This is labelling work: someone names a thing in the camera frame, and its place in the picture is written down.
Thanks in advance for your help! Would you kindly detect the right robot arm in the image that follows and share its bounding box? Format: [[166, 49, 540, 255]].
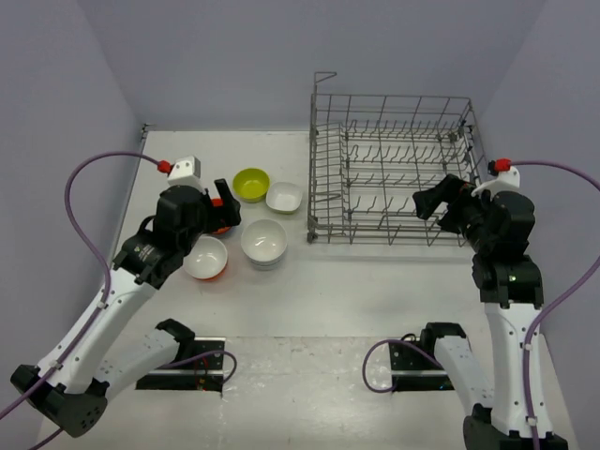
[[412, 174, 568, 449]]

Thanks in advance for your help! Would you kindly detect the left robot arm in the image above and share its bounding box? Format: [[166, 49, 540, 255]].
[[10, 179, 241, 438]]

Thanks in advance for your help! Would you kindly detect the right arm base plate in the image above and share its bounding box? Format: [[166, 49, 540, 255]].
[[388, 343, 454, 392]]

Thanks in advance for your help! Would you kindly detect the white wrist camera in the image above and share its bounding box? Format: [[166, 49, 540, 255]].
[[168, 156, 203, 191], [471, 158, 520, 197]]

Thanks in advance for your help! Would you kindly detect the lime green bowl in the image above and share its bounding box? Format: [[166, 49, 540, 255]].
[[232, 168, 270, 203]]

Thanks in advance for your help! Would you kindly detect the white round bowl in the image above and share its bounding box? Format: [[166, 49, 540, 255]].
[[241, 218, 288, 269]]

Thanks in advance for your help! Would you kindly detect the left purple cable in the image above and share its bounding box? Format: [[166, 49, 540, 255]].
[[0, 150, 173, 450]]

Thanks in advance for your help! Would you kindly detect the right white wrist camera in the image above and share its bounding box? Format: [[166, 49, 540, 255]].
[[471, 158, 520, 197]]

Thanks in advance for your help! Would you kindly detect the white bowl orange outside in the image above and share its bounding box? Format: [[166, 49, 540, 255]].
[[183, 235, 229, 280]]

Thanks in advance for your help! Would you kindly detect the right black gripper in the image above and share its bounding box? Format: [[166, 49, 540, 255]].
[[413, 172, 495, 252]]

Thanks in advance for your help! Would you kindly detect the white square bowl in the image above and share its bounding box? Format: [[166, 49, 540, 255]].
[[265, 182, 303, 215]]

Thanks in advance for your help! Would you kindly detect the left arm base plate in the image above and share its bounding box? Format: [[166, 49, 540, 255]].
[[135, 337, 226, 393]]

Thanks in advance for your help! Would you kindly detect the grey wire dish rack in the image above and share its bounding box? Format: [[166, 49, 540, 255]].
[[307, 71, 487, 247]]

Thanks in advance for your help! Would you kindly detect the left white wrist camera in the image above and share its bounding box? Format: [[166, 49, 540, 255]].
[[168, 156, 203, 191]]

